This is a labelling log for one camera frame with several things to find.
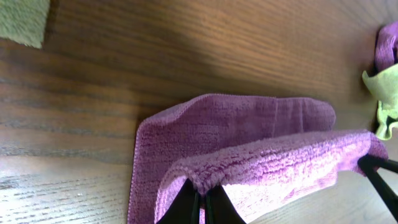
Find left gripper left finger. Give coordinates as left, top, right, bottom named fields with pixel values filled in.
left=157, top=179, right=201, bottom=224

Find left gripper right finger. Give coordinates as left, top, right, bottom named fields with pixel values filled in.
left=205, top=185, right=246, bottom=224

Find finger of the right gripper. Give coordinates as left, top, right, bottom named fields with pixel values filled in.
left=358, top=154, right=397, bottom=220

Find purple microfiber cloth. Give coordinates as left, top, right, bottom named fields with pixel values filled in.
left=127, top=94, right=388, bottom=223

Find green crumpled cloth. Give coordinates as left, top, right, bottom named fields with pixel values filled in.
left=362, top=64, right=397, bottom=141

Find green folded cloth under blue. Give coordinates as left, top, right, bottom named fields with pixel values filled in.
left=1, top=0, right=50, bottom=49

